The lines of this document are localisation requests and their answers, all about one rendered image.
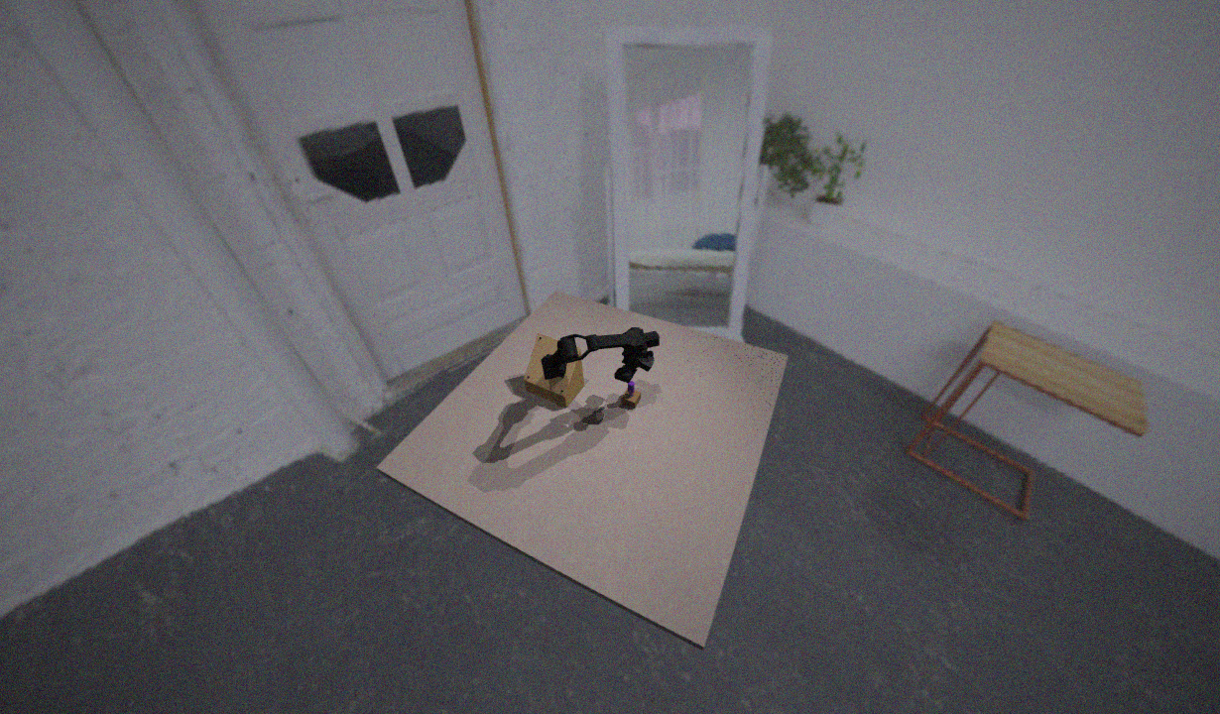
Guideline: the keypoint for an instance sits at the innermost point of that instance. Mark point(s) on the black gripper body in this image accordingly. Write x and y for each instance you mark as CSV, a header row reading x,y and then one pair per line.
x,y
625,374

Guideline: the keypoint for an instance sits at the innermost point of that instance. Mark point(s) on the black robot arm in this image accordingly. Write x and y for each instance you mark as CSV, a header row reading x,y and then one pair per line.
x,y
632,341

